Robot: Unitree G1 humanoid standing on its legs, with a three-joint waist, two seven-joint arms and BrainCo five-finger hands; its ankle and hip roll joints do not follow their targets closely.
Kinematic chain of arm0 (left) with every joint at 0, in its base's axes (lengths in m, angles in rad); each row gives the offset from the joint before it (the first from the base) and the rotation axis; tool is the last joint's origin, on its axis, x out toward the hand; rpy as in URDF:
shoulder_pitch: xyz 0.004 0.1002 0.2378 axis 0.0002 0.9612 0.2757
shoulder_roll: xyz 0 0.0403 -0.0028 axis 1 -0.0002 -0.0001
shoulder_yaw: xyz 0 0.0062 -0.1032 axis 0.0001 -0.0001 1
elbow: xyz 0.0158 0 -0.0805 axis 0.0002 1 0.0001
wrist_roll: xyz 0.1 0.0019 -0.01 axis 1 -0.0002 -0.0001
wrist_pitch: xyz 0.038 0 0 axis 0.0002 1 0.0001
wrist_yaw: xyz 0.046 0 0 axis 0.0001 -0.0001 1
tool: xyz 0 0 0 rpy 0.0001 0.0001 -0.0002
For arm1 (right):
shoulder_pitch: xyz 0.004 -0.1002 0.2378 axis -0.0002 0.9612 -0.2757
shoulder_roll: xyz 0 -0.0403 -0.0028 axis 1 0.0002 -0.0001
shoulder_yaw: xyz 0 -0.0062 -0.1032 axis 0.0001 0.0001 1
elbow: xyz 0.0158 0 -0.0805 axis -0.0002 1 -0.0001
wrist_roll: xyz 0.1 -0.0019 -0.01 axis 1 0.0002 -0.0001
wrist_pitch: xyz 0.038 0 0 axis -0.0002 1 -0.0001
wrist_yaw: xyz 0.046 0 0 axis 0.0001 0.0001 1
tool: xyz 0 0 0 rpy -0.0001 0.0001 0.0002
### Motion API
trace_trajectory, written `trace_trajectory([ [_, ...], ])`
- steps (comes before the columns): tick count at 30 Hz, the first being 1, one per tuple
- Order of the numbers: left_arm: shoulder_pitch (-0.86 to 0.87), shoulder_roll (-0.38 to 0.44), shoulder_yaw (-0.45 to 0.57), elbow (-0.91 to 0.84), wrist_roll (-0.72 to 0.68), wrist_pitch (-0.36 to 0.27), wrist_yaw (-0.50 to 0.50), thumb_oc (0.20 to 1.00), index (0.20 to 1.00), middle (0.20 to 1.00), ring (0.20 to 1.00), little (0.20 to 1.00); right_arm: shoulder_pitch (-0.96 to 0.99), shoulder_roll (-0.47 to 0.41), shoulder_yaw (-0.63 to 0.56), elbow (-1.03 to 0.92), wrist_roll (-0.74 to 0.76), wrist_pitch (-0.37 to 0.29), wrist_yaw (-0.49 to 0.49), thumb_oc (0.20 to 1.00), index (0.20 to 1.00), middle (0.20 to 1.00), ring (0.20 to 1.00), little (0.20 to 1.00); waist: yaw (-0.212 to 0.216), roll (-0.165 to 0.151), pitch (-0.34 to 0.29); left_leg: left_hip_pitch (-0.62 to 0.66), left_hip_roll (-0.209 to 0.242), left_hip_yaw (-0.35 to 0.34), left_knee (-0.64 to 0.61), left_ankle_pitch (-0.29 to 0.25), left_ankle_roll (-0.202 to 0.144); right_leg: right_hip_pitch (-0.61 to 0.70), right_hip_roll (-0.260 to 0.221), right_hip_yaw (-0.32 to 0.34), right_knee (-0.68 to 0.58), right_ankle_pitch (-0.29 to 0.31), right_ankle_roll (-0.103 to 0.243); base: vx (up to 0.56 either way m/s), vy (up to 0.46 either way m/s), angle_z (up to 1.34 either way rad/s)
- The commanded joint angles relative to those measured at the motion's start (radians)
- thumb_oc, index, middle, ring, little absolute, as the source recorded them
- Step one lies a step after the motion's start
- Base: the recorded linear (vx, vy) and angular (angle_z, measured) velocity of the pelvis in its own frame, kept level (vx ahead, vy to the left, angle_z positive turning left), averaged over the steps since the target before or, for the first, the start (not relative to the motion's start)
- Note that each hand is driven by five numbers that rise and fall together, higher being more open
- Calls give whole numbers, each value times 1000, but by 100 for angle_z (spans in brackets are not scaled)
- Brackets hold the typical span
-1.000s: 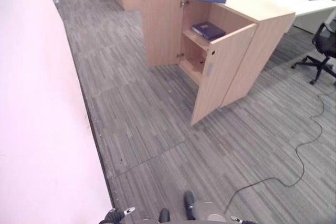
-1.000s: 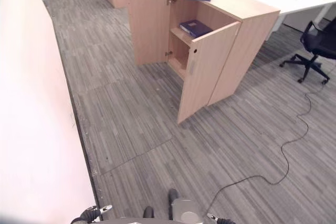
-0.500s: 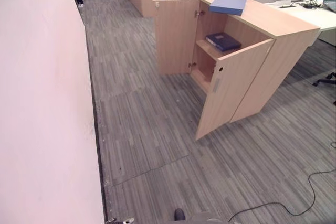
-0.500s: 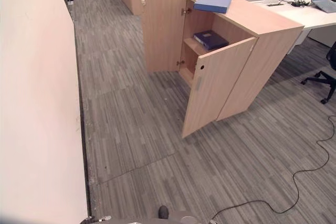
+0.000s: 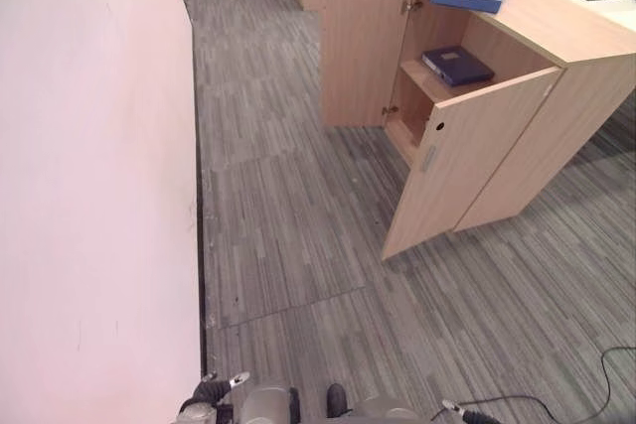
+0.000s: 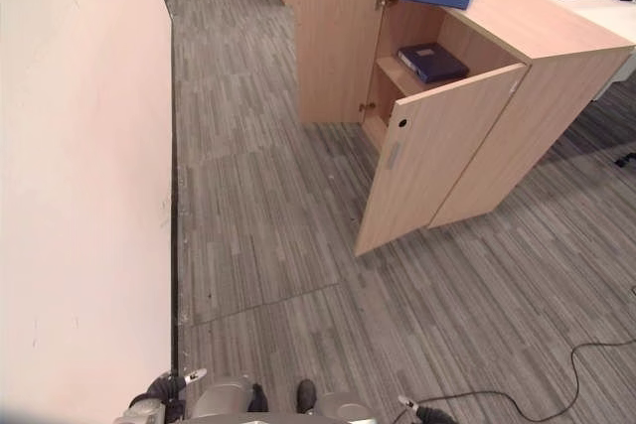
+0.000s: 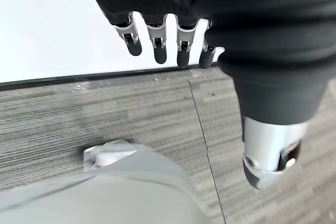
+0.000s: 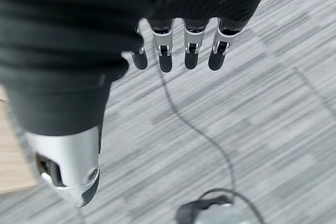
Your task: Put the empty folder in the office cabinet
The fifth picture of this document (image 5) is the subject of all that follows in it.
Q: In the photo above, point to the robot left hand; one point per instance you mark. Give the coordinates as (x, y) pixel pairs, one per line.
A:
(207, 390)

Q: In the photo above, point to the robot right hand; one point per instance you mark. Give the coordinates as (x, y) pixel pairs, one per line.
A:
(476, 416)

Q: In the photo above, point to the wooden cabinet shelf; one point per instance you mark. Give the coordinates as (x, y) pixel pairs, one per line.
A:
(422, 79)

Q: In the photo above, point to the dark blue folder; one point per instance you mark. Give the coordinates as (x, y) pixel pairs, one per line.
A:
(458, 64)

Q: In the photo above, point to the cabinet door with latch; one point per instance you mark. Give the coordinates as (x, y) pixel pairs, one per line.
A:
(365, 51)

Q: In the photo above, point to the wooden office cabinet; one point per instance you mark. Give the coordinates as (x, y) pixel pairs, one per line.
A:
(556, 32)

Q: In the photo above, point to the robot left silver leg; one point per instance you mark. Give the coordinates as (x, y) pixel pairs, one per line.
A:
(263, 405)

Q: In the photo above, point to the robot dark left foot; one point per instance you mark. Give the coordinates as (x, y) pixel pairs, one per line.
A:
(294, 405)

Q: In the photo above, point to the robot dark foot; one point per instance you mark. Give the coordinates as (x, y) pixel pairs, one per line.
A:
(294, 405)
(336, 399)

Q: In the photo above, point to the robot dark right foot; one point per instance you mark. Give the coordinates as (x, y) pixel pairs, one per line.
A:
(336, 399)

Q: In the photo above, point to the metal door hinge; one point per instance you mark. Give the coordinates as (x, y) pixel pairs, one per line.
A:
(389, 110)
(411, 5)

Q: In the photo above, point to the black wall baseboard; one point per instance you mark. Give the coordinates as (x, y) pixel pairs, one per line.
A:
(202, 245)

